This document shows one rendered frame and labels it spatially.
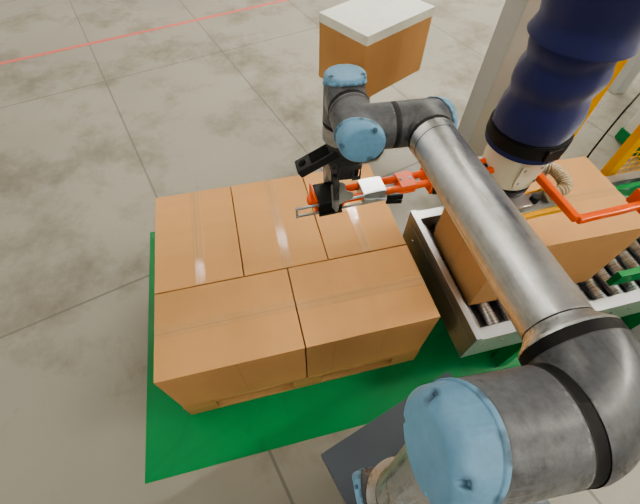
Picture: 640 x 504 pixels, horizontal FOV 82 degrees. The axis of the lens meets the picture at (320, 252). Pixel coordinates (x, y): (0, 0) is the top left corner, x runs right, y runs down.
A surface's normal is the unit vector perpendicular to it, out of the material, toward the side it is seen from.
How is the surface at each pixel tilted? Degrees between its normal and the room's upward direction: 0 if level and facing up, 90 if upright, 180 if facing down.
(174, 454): 0
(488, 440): 8
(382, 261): 0
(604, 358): 12
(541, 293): 32
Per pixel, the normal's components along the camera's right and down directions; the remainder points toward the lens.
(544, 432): 0.04, -0.41
